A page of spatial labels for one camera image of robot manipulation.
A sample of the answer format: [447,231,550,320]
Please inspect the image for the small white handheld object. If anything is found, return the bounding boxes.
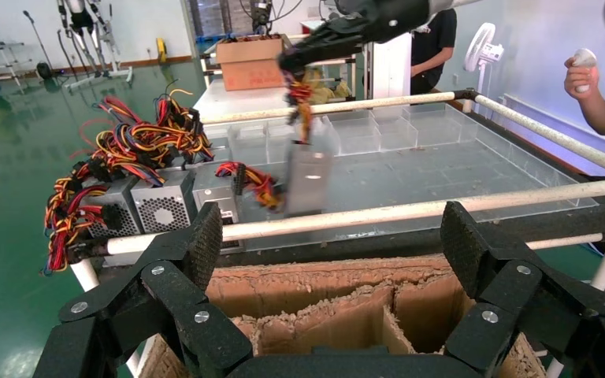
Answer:
[573,47,599,95]

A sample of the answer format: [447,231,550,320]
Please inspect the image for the white cabinet panel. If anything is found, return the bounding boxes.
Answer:
[370,37,413,101]

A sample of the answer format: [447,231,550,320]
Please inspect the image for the grey power supply red wires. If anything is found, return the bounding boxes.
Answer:
[191,161,286,255]

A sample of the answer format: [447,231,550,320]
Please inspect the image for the person in black shirt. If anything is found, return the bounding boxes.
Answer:
[410,7,459,97]

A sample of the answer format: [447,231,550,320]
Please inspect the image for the grey power supply stack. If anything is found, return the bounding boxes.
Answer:
[130,169,198,235]

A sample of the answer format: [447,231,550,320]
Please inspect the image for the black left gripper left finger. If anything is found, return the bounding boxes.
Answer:
[33,202,254,378]

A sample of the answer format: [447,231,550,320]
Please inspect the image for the white metal stand frame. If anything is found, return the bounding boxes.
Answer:
[56,0,135,91]

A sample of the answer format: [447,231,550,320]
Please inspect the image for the white standing fan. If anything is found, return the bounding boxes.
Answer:
[462,21,506,101]

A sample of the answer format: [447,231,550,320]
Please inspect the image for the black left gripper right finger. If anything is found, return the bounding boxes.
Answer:
[440,200,605,378]

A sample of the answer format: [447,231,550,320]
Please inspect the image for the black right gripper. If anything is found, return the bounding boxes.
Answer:
[279,0,432,72]

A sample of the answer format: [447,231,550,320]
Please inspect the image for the white pipe rack frame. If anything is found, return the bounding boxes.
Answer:
[67,88,605,378]

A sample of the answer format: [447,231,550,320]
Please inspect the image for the white background table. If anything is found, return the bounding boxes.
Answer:
[192,49,371,126]

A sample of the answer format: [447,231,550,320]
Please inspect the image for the grey power supplies with cables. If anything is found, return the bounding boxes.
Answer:
[41,156,144,276]

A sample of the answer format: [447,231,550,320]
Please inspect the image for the closed brown cardboard box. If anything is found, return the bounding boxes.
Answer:
[215,35,291,93]

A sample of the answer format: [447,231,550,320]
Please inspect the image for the worn cardboard box with dividers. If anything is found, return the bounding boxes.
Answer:
[135,254,549,378]

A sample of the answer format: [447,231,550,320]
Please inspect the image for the grey power supply with wires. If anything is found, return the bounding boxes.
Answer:
[78,96,164,184]
[281,72,343,218]
[154,88,216,165]

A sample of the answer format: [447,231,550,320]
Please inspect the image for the clear acrylic divider tray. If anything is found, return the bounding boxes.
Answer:
[203,102,601,251]

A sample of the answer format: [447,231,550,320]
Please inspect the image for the bystander bare hand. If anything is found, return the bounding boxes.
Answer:
[563,55,601,101]

